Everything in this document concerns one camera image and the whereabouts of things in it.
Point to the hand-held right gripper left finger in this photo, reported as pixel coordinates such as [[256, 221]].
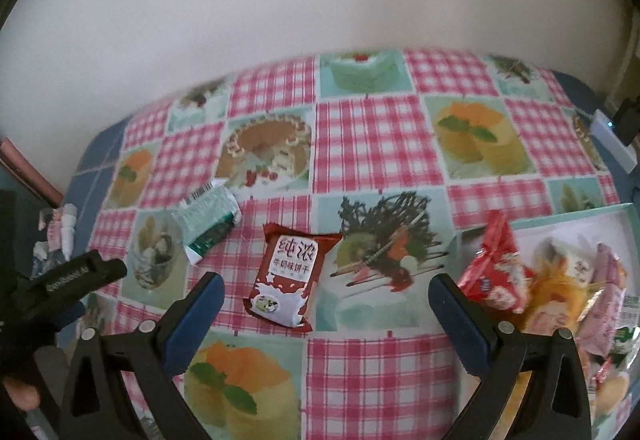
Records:
[[200, 320]]

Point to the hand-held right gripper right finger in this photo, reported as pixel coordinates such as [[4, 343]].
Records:
[[457, 325]]

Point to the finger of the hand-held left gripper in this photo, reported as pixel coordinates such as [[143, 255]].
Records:
[[70, 315], [112, 270]]

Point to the red snack packet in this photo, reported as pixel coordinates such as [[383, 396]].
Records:
[[495, 235], [495, 290]]

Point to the brown red biscuit packet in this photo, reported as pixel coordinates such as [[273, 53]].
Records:
[[287, 280]]

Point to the green white biscuit packet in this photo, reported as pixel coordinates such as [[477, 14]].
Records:
[[629, 320], [210, 215]]

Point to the yellow clear snack packet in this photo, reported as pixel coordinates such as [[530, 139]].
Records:
[[565, 300]]

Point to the pink swiss roll packet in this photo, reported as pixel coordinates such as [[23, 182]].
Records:
[[607, 300]]

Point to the teal shallow cardboard box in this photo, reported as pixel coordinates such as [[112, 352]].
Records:
[[575, 225]]

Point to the person's left hand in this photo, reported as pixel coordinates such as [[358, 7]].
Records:
[[20, 395]]

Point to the reddish wooden bar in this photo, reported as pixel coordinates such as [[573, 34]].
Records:
[[30, 169]]

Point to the checked printed tablecloth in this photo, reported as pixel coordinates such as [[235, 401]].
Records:
[[370, 144]]

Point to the white power strip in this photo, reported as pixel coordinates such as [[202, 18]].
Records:
[[607, 132]]

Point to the black charger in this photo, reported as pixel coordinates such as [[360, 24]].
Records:
[[630, 119]]

